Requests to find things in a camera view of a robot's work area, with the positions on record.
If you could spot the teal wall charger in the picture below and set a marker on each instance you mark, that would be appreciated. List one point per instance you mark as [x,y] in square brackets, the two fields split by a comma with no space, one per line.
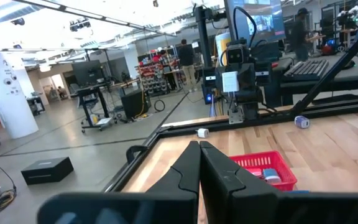
[271,175]

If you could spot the black frame clamp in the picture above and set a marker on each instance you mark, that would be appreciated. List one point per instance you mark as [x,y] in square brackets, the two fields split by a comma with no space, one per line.
[132,150]

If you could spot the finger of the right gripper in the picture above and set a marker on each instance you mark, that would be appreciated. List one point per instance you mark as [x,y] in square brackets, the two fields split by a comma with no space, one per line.
[247,79]
[218,81]

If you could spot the shelf with red bins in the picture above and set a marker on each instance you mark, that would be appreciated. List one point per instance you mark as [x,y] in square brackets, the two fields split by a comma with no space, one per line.
[152,77]

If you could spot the person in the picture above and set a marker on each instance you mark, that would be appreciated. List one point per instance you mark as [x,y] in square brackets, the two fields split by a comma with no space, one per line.
[300,34]
[186,62]

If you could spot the pink wall charger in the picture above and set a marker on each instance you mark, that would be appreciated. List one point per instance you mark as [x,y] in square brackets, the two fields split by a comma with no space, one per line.
[255,172]

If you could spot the red plastic basket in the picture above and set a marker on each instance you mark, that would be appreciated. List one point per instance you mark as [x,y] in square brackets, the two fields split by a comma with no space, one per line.
[259,160]

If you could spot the computer with blue light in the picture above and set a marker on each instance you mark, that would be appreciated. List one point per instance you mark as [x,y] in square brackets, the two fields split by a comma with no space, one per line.
[209,96]

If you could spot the black flat box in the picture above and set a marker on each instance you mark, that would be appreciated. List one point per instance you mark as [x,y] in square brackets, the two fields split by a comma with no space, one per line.
[47,170]

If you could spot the lavender wall charger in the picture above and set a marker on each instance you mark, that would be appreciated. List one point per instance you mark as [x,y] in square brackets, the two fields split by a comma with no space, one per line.
[301,122]

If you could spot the black standing desk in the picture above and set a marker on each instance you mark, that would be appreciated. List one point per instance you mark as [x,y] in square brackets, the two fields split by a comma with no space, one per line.
[89,93]

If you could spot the black cabinet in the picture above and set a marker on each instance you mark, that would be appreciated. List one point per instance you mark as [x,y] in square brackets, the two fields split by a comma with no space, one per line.
[134,104]

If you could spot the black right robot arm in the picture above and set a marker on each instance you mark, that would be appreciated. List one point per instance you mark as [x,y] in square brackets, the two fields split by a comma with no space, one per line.
[248,110]

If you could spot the neighbouring black robot arm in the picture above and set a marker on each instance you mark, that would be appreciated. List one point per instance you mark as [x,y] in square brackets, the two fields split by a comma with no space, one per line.
[348,17]

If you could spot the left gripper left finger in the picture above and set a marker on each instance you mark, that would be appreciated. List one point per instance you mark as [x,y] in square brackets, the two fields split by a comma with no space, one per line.
[182,177]

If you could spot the dark grey desk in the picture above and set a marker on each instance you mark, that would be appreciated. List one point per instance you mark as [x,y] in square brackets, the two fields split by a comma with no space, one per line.
[351,77]

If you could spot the large display screen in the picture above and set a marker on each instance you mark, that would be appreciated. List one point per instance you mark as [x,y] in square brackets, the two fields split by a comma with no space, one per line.
[259,18]

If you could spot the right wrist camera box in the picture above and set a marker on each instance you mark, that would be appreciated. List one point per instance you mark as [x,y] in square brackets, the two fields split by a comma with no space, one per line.
[237,54]

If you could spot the black backlit keyboard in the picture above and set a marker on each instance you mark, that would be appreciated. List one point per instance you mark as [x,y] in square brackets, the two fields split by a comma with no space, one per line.
[308,69]

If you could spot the small white silver charger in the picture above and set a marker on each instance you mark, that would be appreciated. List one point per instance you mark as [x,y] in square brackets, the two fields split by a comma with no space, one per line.
[202,133]

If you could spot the black computer mouse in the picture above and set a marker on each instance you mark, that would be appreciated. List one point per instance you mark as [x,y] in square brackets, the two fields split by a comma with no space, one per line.
[349,64]

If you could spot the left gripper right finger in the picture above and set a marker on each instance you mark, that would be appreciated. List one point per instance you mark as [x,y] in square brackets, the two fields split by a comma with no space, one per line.
[222,180]

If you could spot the yellow white board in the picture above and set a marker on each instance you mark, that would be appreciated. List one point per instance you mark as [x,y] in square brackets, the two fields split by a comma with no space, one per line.
[222,46]

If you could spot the black desk monitor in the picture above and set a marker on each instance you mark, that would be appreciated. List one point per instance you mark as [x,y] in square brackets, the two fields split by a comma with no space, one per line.
[88,73]

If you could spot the black camera pole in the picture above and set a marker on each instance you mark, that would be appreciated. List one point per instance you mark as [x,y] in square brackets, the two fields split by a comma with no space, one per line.
[204,37]

